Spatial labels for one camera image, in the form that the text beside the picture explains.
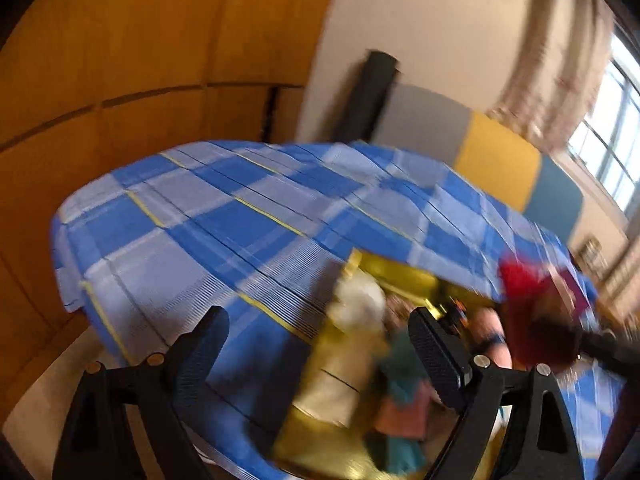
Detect red plush toy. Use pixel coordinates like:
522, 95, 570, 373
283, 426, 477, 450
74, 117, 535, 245
499, 255, 586, 366

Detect white plush toy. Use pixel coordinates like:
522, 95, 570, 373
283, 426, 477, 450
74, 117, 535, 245
330, 272, 388, 333

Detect black colourful patterned cloth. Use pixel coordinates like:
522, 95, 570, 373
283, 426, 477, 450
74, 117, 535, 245
442, 297, 473, 331

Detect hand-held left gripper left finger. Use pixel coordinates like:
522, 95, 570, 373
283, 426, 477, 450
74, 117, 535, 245
52, 305, 231, 480

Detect multicoloured padded headboard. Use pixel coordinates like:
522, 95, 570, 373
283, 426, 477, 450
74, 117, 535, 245
372, 82, 586, 233

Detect gold glitter box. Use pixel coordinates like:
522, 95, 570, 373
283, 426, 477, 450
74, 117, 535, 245
272, 247, 506, 480

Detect wooden wardrobe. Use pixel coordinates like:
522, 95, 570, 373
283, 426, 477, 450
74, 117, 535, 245
0, 0, 346, 431

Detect blue checkered bedsheet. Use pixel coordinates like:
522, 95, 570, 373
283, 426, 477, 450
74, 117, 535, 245
50, 140, 640, 480

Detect teal and pink plush toy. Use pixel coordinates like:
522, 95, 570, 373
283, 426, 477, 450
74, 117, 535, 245
365, 330, 441, 476

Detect black padded panel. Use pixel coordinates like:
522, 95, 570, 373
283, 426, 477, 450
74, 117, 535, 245
345, 49, 401, 141

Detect pink plush with blue band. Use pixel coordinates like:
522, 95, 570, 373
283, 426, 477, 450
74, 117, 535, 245
470, 307, 516, 371

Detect beige patterned curtain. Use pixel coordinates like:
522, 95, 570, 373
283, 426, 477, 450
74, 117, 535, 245
487, 0, 616, 151

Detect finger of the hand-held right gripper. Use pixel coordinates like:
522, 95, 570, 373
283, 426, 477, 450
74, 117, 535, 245
570, 324, 623, 376

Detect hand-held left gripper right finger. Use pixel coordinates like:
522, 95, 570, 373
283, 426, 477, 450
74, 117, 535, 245
407, 306, 586, 480

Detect window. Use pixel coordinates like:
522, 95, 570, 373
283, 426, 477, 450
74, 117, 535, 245
567, 35, 640, 216

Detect cream long plush toy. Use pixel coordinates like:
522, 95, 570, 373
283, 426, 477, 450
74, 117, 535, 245
292, 327, 391, 428

